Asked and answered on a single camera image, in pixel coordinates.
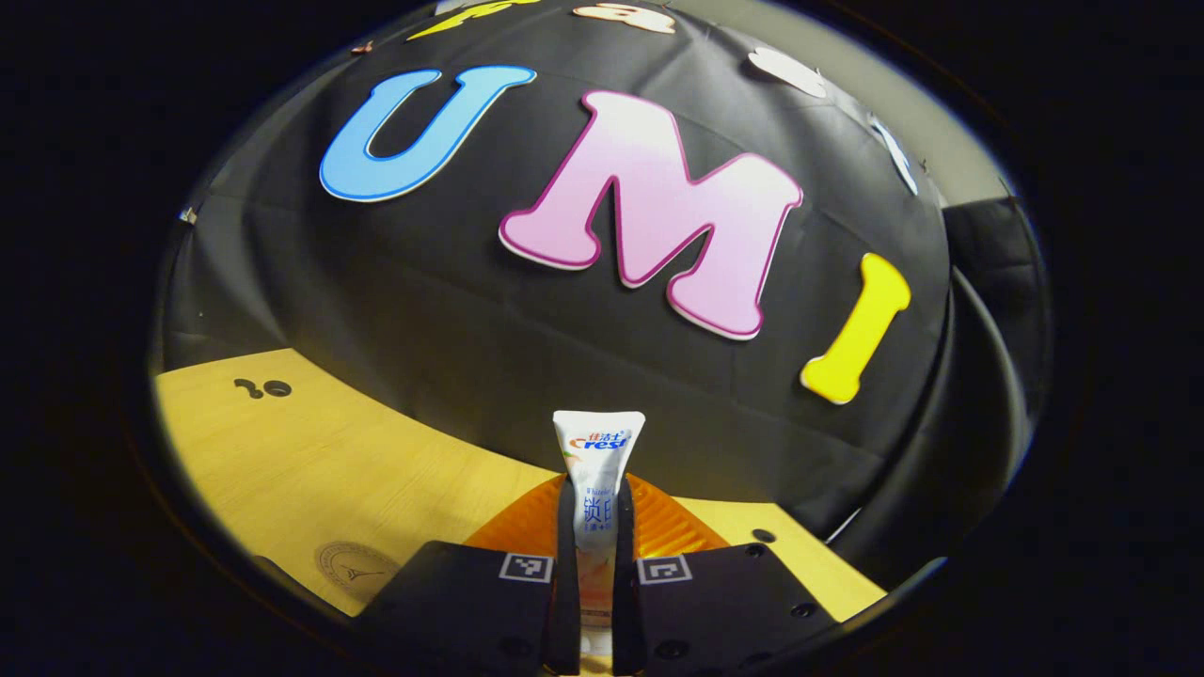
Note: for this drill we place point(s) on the wooden desktop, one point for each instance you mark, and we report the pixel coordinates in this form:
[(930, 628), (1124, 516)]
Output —
[(329, 470)]

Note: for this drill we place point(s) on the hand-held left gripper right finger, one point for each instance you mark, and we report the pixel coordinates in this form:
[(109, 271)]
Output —
[(628, 602)]

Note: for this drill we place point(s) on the round wooden coaster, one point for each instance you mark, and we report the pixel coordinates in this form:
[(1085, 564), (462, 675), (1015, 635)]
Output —
[(353, 569)]

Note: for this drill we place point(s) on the black backdrop cloth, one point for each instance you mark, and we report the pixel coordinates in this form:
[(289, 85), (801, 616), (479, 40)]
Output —
[(423, 282)]

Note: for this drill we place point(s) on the white toothpaste tube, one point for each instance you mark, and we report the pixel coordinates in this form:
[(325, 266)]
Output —
[(597, 442)]

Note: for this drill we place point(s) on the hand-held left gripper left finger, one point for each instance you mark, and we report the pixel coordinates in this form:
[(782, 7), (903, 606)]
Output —
[(562, 583)]

